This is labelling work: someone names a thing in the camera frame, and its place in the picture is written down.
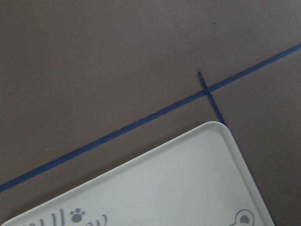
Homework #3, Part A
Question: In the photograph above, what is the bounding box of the white bear tray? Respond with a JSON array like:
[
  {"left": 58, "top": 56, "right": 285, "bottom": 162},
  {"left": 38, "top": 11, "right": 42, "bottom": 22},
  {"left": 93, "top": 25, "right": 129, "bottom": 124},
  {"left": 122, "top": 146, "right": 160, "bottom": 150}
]
[{"left": 5, "top": 121, "right": 274, "bottom": 226}]

